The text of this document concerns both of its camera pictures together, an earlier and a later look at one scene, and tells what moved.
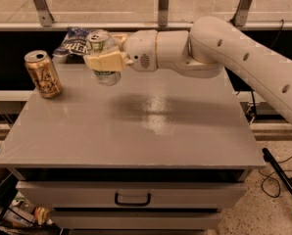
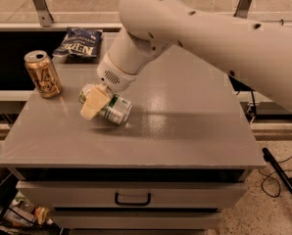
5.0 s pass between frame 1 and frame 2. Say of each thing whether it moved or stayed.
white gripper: moved
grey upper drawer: stayed
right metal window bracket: stayed
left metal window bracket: stayed
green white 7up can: moved
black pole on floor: stayed
